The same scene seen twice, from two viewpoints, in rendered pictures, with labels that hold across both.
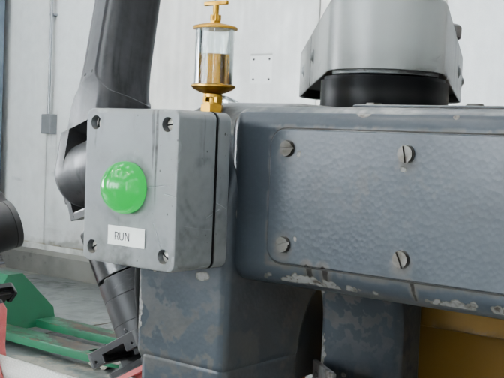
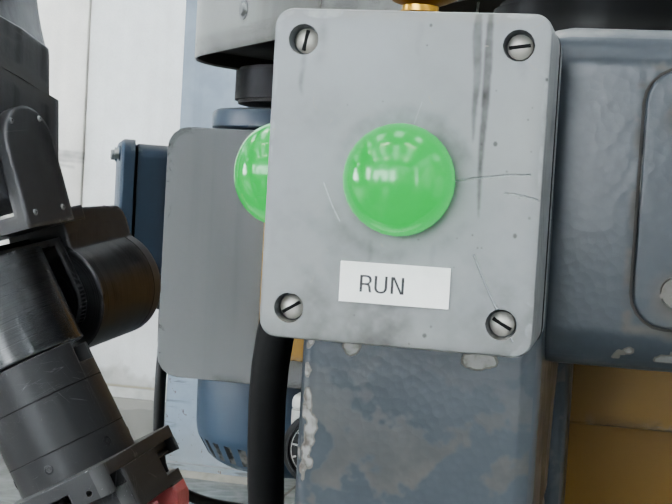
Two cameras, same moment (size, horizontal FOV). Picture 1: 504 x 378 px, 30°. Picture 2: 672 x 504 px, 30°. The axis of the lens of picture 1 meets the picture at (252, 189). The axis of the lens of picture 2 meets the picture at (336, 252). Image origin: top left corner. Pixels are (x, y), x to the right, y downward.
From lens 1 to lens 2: 33 cm
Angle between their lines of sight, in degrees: 25
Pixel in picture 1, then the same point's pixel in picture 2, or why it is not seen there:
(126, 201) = (428, 208)
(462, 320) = (641, 410)
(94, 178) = (296, 160)
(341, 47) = not seen: outside the picture
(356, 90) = (612, 21)
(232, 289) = (541, 384)
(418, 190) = not seen: outside the picture
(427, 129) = not seen: outside the picture
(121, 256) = (376, 326)
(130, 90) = (17, 15)
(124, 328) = (47, 465)
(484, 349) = (630, 452)
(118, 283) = (29, 381)
